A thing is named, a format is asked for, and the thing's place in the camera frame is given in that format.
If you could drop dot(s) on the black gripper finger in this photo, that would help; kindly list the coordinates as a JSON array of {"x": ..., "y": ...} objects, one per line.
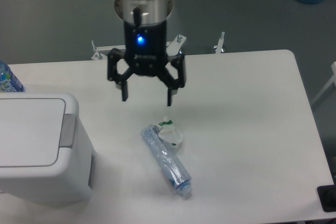
[
  {"x": 173, "y": 84},
  {"x": 114, "y": 56}
]

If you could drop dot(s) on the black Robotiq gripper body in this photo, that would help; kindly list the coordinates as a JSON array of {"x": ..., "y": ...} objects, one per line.
[{"x": 145, "y": 48}]

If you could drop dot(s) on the white push-lid trash can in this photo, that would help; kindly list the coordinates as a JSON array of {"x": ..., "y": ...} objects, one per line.
[{"x": 46, "y": 153}]

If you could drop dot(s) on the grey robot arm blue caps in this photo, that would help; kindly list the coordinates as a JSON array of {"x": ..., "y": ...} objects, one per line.
[{"x": 144, "y": 13}]

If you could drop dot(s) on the crumpled white paper wrapper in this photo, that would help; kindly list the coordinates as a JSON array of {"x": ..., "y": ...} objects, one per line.
[{"x": 169, "y": 133}]

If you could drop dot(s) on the metal clamp bolt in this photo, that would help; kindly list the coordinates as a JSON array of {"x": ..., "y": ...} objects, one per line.
[{"x": 219, "y": 48}]

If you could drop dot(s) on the crushed clear plastic bottle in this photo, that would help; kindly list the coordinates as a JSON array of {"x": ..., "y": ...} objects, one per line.
[{"x": 168, "y": 161}]

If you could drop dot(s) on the blue-label water bottle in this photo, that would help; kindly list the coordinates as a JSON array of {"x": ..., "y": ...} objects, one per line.
[{"x": 9, "y": 82}]

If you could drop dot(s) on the white furniture leg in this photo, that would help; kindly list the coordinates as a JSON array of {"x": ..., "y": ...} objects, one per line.
[{"x": 327, "y": 89}]

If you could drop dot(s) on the black device at table edge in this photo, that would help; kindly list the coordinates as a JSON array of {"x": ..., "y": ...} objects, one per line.
[{"x": 327, "y": 197}]

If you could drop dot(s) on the white mounting frame with bolts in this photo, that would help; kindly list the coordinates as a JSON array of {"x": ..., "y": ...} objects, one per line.
[{"x": 105, "y": 49}]

